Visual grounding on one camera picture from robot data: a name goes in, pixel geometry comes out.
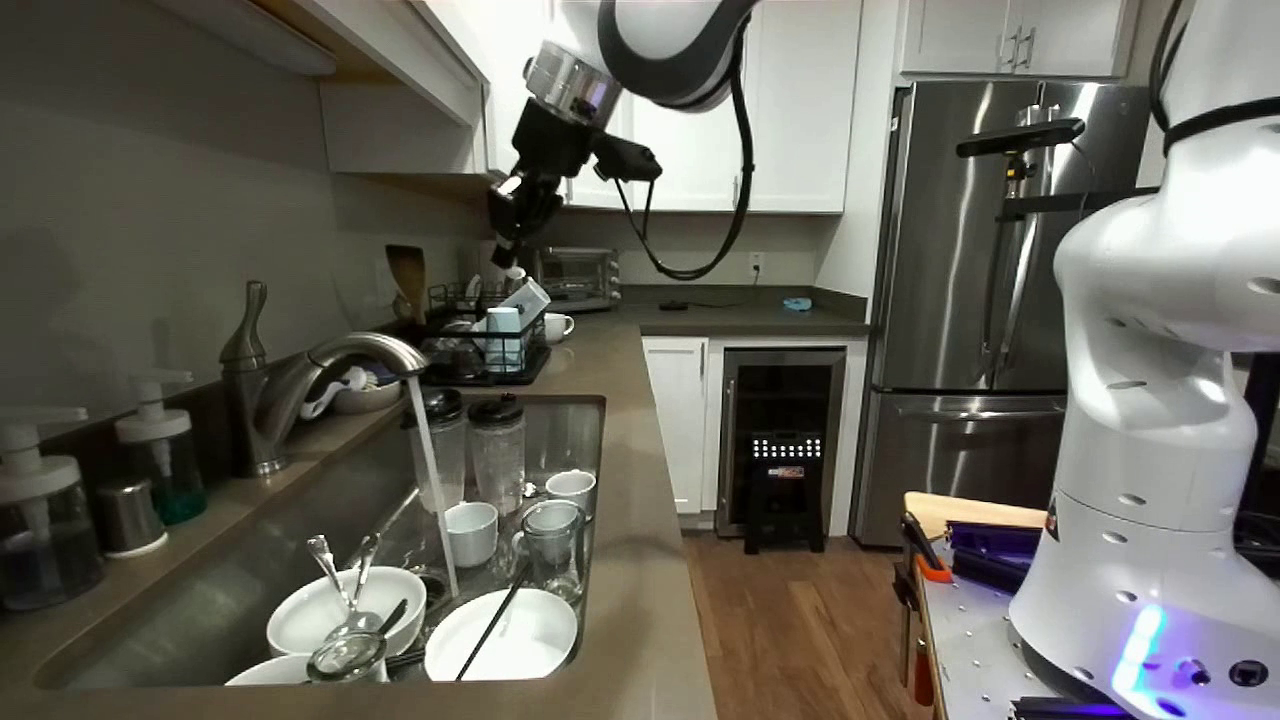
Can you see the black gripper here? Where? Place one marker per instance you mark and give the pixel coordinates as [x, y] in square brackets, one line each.
[550, 151]

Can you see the chrome kitchen faucet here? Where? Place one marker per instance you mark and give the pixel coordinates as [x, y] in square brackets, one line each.
[333, 363]

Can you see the paper towel roll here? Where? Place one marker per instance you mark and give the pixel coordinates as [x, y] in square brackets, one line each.
[489, 272]

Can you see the white container in rack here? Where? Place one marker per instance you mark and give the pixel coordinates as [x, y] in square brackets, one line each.
[530, 306]

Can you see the silver toaster oven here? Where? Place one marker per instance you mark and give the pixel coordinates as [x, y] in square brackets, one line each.
[587, 280]

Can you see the white cup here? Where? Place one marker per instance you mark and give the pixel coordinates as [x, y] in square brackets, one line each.
[559, 327]

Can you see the wooden spatula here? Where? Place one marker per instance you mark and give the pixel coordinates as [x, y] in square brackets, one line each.
[405, 278]

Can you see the black dish rack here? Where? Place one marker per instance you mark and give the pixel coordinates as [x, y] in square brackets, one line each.
[466, 354]

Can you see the bowl with sponge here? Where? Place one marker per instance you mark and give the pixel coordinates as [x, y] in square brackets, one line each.
[363, 392]

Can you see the glass jar with black lid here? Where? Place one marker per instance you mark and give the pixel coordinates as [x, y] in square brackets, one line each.
[499, 459]
[448, 452]

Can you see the white upper cabinet over sink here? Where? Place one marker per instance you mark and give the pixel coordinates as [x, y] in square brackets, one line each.
[385, 46]

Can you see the water stream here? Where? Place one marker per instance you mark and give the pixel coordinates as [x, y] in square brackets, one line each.
[424, 452]

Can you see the narrow white lower cabinet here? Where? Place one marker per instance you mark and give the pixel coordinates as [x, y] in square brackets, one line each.
[678, 421]

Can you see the white mug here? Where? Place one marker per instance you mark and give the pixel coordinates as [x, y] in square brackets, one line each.
[569, 491]
[475, 537]

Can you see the small blue object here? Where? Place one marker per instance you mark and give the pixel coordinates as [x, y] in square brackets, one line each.
[796, 306]

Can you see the white corner upper cabinets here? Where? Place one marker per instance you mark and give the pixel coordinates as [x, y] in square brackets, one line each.
[800, 120]

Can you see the clear glass mug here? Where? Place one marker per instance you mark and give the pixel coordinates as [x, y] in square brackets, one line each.
[553, 544]

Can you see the metal spoon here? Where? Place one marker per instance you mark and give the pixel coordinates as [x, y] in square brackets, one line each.
[381, 537]

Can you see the black wine cooler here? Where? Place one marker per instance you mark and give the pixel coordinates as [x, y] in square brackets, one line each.
[783, 444]

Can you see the metal fork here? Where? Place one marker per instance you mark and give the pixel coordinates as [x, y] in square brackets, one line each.
[326, 558]

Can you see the black chopstick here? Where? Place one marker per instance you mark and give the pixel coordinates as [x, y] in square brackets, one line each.
[489, 625]

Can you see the white plate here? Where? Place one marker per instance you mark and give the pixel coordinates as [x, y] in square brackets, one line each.
[524, 641]

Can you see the soap dispenser with green liquid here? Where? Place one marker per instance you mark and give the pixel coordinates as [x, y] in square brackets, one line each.
[163, 462]

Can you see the stainless steel sink basin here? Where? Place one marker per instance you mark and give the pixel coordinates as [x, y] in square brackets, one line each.
[266, 574]

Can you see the large white bowl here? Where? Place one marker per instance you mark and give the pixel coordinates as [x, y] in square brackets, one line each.
[313, 612]

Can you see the clear drinking glass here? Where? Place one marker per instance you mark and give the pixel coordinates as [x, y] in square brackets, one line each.
[345, 646]

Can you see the stainless steel refrigerator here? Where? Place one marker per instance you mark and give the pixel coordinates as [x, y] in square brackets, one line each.
[961, 334]

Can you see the small metal cup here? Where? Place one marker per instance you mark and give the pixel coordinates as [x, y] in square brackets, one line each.
[128, 518]

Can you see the small white bowl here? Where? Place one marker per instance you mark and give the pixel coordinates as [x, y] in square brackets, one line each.
[272, 671]

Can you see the orange clamp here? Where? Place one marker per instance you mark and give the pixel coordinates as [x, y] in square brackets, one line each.
[928, 561]

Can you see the wooden board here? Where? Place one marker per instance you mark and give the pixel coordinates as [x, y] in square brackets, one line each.
[974, 510]

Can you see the white cabinets above refrigerator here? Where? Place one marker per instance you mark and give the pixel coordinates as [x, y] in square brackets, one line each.
[1015, 35]

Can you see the soap dispenser with dark liquid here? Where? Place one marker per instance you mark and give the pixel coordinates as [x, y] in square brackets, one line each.
[41, 524]

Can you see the robot cart table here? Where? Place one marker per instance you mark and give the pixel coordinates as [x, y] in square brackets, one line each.
[974, 654]

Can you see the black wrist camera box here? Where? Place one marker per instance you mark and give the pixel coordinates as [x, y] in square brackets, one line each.
[624, 158]

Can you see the wall outlet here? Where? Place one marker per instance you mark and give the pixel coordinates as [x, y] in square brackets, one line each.
[755, 265]

